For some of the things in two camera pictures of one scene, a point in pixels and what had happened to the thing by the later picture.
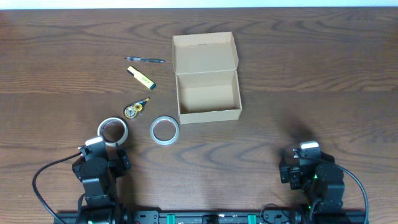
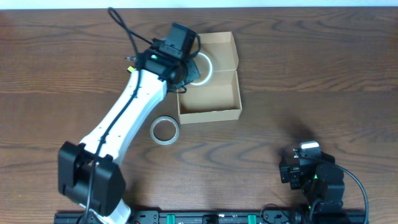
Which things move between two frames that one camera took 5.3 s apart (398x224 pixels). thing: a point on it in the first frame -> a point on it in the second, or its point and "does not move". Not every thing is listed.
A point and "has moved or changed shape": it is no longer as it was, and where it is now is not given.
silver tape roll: [99, 132] has moved or changed shape
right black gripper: [291, 170] does not move
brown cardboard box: [208, 79] does not move
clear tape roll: [167, 118] does not move
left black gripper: [120, 163] -> [194, 73]
